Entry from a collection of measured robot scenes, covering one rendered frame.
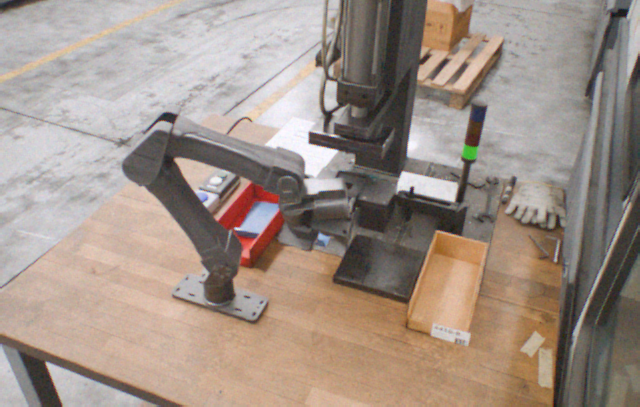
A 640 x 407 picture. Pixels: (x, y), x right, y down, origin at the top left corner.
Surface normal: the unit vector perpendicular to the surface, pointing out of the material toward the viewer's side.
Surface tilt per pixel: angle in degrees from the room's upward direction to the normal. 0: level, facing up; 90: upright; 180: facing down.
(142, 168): 90
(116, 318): 0
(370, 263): 0
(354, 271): 0
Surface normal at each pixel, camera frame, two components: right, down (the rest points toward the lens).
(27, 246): 0.04, -0.81
